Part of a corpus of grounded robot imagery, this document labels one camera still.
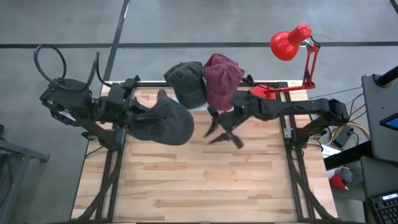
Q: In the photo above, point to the black aluminium table frame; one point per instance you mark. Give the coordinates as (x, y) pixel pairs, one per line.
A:
(149, 84)

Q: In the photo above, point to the black cart beam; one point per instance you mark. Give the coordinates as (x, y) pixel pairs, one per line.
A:
(345, 157)

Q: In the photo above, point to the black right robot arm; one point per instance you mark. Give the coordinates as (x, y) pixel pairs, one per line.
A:
(295, 107)

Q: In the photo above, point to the black keyboard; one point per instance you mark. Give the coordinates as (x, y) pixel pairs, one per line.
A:
(387, 211)

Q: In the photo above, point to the white flat box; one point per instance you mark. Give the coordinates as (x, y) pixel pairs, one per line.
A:
(329, 151)

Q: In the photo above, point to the grey workstation cart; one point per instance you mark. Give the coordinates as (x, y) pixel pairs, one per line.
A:
(373, 102)

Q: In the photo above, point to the black power adapter box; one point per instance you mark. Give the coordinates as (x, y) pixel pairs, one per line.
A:
(342, 137)

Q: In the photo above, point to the white perforated metal shelf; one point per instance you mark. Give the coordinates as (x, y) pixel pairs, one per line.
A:
(199, 107)

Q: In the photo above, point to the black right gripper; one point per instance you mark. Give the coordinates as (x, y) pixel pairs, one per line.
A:
(231, 121)

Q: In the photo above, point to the monitor with blue screen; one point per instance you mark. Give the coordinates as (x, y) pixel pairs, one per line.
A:
(391, 122)

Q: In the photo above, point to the dark grey baseball cap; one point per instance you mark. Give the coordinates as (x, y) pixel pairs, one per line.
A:
(186, 84)
(171, 124)

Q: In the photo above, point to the red desk lamp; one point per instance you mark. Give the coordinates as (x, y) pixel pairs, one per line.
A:
(284, 45)

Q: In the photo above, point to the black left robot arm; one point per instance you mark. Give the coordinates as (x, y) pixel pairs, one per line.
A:
(68, 96)

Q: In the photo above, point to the black round pole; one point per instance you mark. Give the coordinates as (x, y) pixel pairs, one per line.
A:
(387, 76)

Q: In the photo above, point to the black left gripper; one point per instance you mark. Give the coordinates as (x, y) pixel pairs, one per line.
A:
(116, 102)

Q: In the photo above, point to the red and grey bundle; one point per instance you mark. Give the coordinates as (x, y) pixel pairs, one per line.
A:
(339, 180)

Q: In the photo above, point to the grey metal stand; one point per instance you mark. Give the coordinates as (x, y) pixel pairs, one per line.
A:
(25, 153)

